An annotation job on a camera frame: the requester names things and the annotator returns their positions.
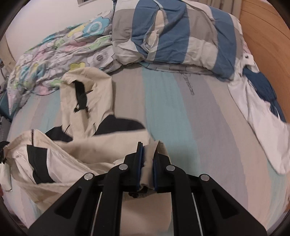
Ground blue grey plaid pillow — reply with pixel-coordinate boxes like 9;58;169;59
112;0;244;80

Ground floral duvet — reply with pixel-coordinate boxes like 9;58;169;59
7;9;116;116

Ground cream and black hooded jacket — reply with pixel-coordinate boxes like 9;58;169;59
0;66;174;231

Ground beige curtain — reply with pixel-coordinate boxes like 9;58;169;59
217;0;243;16
0;36;17;68

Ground white and blue garment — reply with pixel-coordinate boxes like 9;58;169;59
228;53;290;175

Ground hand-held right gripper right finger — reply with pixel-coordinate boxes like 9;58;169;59
152;154;269;236

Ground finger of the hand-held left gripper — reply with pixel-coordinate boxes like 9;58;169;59
0;141;9;165

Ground teal suitcase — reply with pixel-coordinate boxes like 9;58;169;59
0;92;13;122

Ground bed with striped sheet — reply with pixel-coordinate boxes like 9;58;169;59
6;61;288;236

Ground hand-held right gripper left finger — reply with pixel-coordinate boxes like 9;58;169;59
28;141;145;236

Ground wooden headboard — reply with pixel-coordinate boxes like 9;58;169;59
239;0;290;118

